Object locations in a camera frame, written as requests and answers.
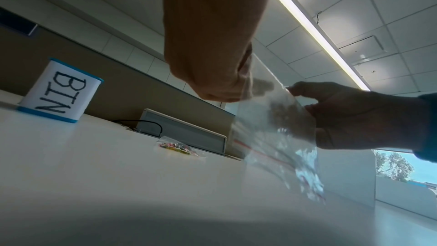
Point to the person's left hand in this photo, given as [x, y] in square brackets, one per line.
[208, 37]

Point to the person's right hand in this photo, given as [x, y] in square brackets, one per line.
[368, 120]

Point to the blue bin with white label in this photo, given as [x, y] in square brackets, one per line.
[58, 93]

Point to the brown desk partition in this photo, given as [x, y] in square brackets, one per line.
[112, 83]

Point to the window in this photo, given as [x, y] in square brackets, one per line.
[409, 169]

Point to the small bag of colourful bands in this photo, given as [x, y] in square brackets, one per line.
[177, 147]

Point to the person's right forearm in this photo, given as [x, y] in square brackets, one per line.
[428, 128]

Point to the long ceiling light strip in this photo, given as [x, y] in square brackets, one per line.
[317, 31]

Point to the clear plastic zip bag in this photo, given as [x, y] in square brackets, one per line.
[283, 142]

